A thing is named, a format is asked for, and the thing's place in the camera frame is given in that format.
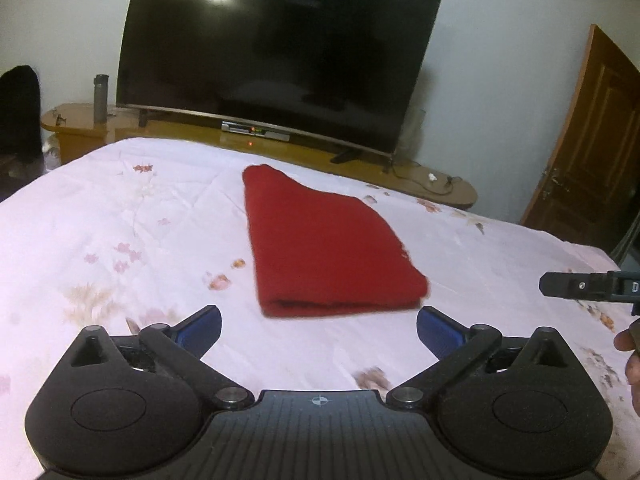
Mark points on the brown wooden door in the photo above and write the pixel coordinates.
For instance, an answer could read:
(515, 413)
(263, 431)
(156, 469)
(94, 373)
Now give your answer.
(589, 191)

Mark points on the silver set-top box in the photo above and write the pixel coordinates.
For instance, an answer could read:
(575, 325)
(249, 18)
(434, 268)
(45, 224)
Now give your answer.
(259, 132)

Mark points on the person's right hand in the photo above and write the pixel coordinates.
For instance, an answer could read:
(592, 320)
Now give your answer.
(624, 342)

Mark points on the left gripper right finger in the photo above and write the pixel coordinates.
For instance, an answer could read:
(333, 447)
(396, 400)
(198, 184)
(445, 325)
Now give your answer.
(459, 350)

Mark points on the wooden tv cabinet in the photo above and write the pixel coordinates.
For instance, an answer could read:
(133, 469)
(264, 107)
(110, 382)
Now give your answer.
(73, 128)

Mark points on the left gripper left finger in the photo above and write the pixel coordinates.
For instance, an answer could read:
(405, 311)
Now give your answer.
(180, 349)

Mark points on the white floral bed sheet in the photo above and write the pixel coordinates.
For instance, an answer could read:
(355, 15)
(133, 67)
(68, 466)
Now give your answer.
(145, 231)

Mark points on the large black television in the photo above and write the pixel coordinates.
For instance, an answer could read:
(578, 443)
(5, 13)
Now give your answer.
(338, 70)

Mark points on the red knitted sweater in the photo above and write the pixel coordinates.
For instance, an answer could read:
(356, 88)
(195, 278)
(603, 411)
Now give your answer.
(323, 254)

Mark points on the dark thermos bottle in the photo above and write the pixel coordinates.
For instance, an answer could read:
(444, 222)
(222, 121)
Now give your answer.
(100, 95)

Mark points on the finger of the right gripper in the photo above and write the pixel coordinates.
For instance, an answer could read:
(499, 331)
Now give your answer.
(590, 286)

